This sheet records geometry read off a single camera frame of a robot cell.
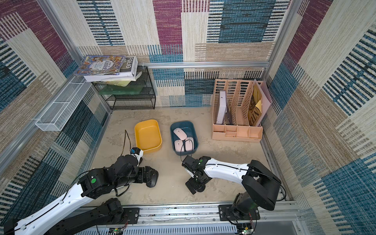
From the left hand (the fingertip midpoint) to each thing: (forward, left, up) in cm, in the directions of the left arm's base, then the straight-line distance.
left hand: (150, 171), depth 71 cm
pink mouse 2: (+23, -19, -14) cm, 33 cm away
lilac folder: (+35, -62, +14) cm, 73 cm away
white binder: (+39, -40, +3) cm, 56 cm away
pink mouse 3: (+32, -13, -14) cm, 37 cm away
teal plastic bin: (+35, -19, -12) cm, 42 cm away
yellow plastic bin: (+29, +8, -12) cm, 32 cm away
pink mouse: (+23, -12, -14) cm, 29 cm away
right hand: (-1, -23, -16) cm, 28 cm away
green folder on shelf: (+52, +32, +8) cm, 62 cm away
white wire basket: (+21, +45, +17) cm, 52 cm away
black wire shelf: (+48, +13, +8) cm, 50 cm away
